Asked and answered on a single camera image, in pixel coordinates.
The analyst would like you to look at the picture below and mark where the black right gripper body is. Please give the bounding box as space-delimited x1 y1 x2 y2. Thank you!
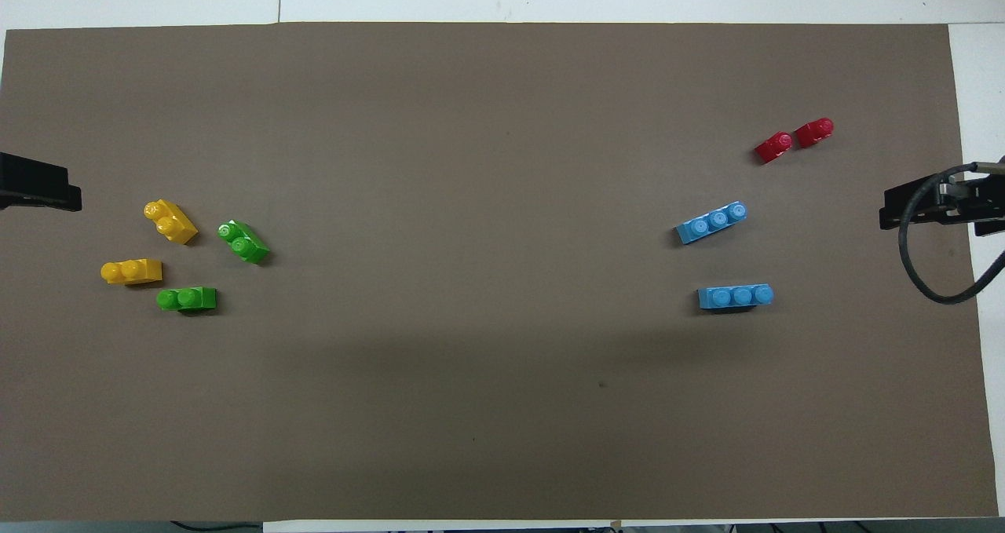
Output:
940 168 1005 237

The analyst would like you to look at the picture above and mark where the green two-stud brick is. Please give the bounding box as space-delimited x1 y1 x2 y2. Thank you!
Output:
156 287 218 313
217 220 271 265

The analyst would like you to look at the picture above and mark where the blue three-stud brick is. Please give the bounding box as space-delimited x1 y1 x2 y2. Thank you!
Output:
675 201 748 246
698 283 775 311

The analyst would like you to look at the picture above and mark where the yellow two-stud brick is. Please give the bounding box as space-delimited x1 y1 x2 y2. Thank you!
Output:
100 258 163 286
144 199 199 246

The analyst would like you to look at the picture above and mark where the red one-stud brick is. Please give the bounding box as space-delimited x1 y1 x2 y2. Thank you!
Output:
755 131 794 165
794 118 835 149

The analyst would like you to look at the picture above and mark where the brown table mat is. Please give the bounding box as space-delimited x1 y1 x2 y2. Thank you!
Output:
0 21 1000 523

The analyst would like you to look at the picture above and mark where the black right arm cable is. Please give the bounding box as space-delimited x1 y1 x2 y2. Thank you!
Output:
898 162 1005 305

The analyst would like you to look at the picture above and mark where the black floor cable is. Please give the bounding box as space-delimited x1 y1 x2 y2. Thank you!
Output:
170 520 263 533

